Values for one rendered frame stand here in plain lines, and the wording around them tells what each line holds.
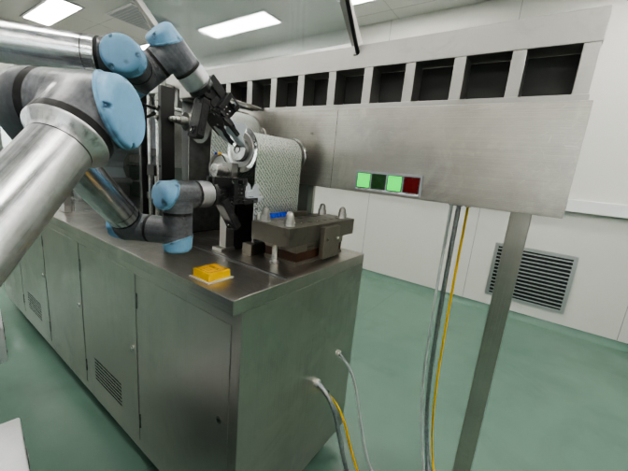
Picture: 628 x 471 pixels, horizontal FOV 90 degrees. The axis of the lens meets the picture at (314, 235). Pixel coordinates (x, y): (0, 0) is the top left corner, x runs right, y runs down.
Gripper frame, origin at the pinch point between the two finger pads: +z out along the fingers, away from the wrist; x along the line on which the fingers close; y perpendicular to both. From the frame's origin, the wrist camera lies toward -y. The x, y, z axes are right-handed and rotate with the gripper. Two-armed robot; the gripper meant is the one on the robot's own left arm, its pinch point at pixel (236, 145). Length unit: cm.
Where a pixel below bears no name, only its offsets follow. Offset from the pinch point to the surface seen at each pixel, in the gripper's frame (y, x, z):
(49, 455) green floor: -124, 56, 49
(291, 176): 8.1, -4.5, 23.2
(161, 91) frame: 6.4, 28.8, -16.9
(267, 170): 1.1, -4.5, 12.5
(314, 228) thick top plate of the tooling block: -10.1, -24.2, 25.8
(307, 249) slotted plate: -16.4, -23.1, 29.8
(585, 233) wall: 145, -119, 231
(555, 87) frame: 47, -80, 19
